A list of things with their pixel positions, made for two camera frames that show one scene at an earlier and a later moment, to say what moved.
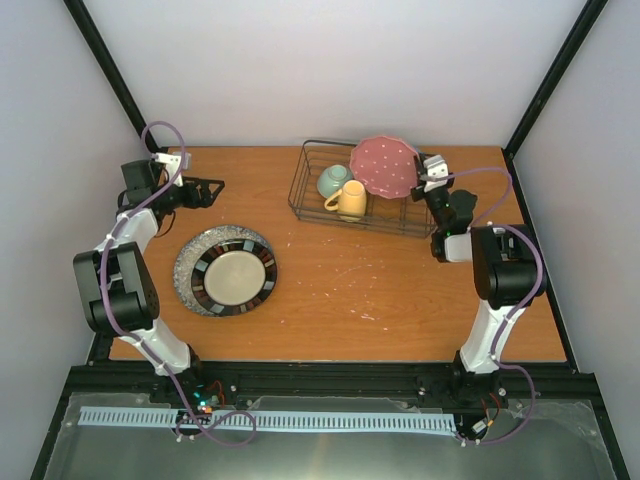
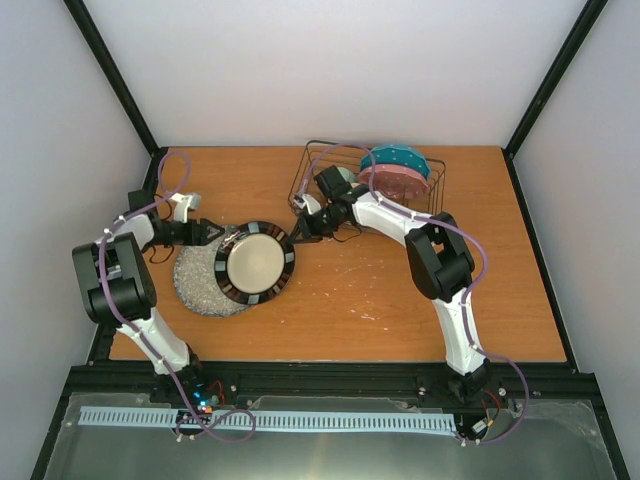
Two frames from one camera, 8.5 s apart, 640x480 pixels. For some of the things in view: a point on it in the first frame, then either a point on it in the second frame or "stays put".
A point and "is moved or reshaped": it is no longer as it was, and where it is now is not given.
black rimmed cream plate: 234,277 is moved or reshaped
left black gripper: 194,202 → 202,231
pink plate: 386,166 is moved or reshaped
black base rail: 408,382 stays put
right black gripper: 416,191 → 309,233
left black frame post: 100,47 stays put
